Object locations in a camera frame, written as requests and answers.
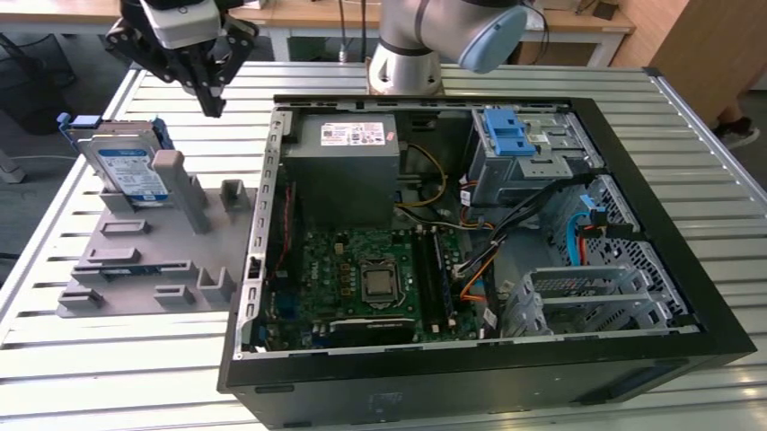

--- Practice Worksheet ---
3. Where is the black wire bundle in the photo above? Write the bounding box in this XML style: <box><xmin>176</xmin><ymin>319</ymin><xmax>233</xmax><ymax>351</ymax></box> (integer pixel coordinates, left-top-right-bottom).
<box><xmin>457</xmin><ymin>172</ymin><xmax>606</xmax><ymax>279</ymax></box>

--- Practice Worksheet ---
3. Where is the grey metal foot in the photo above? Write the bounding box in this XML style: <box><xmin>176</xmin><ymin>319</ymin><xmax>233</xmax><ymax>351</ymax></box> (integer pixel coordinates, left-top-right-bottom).
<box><xmin>0</xmin><ymin>147</ymin><xmax>29</xmax><ymax>185</ymax></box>

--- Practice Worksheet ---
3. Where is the orange wire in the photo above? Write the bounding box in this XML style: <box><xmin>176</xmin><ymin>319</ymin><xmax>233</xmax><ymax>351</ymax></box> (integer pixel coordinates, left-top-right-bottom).
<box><xmin>457</xmin><ymin>274</ymin><xmax>489</xmax><ymax>307</ymax></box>

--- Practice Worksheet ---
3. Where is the CPU socket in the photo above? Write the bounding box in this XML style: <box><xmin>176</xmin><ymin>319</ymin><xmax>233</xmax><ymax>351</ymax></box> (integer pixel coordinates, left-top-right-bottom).
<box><xmin>356</xmin><ymin>256</ymin><xmax>406</xmax><ymax>312</ymax></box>

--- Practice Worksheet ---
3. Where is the black PC case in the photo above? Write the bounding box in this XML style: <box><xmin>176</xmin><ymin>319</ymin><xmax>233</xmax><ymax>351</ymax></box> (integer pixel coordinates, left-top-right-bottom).
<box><xmin>216</xmin><ymin>93</ymin><xmax>757</xmax><ymax>428</ymax></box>

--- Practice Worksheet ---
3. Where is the blue plastic drive latch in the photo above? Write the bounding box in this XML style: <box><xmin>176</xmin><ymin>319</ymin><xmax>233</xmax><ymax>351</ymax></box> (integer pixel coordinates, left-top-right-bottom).
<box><xmin>481</xmin><ymin>107</ymin><xmax>537</xmax><ymax>156</ymax></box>

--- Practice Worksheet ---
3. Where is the wooden desk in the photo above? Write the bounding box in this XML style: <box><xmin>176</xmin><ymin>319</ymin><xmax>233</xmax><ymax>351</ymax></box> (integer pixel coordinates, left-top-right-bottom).
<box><xmin>0</xmin><ymin>0</ymin><xmax>637</xmax><ymax>68</ymax></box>

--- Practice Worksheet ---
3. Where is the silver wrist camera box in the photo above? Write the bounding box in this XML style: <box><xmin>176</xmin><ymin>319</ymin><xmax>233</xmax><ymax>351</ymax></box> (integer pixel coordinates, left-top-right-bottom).
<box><xmin>146</xmin><ymin>0</ymin><xmax>224</xmax><ymax>49</ymax></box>

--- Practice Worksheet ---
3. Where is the grey power supply unit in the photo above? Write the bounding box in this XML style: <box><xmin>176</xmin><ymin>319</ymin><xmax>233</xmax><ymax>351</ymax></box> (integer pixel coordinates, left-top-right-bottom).
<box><xmin>278</xmin><ymin>111</ymin><xmax>401</xmax><ymax>230</ymax></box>

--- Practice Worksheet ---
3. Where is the black graphics card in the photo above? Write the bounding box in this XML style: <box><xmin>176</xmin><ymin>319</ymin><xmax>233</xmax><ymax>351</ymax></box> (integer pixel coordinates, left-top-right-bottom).
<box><xmin>325</xmin><ymin>316</ymin><xmax>418</xmax><ymax>347</ymax></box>

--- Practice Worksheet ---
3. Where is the hard disk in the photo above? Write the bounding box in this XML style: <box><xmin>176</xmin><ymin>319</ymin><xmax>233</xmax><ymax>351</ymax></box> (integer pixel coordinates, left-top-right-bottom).
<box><xmin>55</xmin><ymin>114</ymin><xmax>176</xmax><ymax>208</ymax></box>

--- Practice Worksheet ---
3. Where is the wooden cabinet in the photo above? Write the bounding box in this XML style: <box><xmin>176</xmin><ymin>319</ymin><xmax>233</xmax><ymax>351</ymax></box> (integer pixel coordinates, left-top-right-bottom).
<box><xmin>609</xmin><ymin>0</ymin><xmax>767</xmax><ymax>125</ymax></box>

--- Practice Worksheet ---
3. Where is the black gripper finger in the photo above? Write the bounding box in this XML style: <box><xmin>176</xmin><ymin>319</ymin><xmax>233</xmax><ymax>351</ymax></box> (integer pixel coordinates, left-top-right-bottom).
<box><xmin>208</xmin><ymin>17</ymin><xmax>262</xmax><ymax>119</ymax></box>
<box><xmin>104</xmin><ymin>16</ymin><xmax>216</xmax><ymax>119</ymax></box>

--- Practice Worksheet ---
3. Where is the black mesh bin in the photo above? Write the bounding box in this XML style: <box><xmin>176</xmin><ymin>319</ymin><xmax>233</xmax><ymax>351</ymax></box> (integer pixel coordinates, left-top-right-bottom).
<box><xmin>0</xmin><ymin>31</ymin><xmax>77</xmax><ymax>136</ymax></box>

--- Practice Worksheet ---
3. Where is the grey parts rack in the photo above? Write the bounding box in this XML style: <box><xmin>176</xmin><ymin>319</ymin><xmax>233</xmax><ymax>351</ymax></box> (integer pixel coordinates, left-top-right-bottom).
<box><xmin>53</xmin><ymin>150</ymin><xmax>260</xmax><ymax>320</ymax></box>

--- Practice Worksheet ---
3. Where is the green motherboard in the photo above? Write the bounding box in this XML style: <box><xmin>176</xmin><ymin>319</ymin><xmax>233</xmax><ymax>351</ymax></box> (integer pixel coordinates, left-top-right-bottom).
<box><xmin>265</xmin><ymin>226</ymin><xmax>480</xmax><ymax>351</ymax></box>

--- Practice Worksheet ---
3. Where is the metal disk bay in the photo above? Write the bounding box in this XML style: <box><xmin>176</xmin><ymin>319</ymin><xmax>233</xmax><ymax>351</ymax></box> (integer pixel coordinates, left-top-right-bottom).
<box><xmin>501</xmin><ymin>264</ymin><xmax>681</xmax><ymax>338</ymax></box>

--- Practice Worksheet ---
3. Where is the silver CPU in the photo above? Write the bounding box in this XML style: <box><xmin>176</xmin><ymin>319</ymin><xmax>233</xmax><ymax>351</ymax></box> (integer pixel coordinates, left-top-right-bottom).
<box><xmin>361</xmin><ymin>268</ymin><xmax>396</xmax><ymax>300</ymax></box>

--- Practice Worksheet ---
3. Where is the yellow wire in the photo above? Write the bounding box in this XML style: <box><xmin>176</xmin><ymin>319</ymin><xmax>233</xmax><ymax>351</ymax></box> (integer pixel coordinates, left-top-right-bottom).
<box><xmin>394</xmin><ymin>142</ymin><xmax>449</xmax><ymax>208</ymax></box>

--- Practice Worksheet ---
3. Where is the person's foot in shoe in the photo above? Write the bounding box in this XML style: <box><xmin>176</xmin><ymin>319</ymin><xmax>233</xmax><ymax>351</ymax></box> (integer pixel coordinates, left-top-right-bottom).
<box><xmin>710</xmin><ymin>103</ymin><xmax>761</xmax><ymax>152</ymax></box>

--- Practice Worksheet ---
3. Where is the black RAM stick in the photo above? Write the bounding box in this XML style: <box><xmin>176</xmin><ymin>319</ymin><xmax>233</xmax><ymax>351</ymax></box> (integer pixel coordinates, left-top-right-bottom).
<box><xmin>412</xmin><ymin>227</ymin><xmax>442</xmax><ymax>332</ymax></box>

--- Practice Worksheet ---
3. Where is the metal optical drive cage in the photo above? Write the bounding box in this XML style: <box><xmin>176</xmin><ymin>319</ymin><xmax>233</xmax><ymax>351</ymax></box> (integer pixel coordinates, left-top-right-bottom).
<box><xmin>465</xmin><ymin>107</ymin><xmax>604</xmax><ymax>207</ymax></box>

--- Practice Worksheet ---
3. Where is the blue data wire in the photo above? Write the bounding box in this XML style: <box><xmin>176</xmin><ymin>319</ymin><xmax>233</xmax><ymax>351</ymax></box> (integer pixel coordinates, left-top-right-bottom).
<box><xmin>564</xmin><ymin>193</ymin><xmax>601</xmax><ymax>268</ymax></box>

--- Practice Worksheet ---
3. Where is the black power wire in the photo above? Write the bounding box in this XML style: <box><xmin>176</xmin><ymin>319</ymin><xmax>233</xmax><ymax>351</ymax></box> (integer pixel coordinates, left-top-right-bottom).
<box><xmin>578</xmin><ymin>208</ymin><xmax>646</xmax><ymax>240</ymax></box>

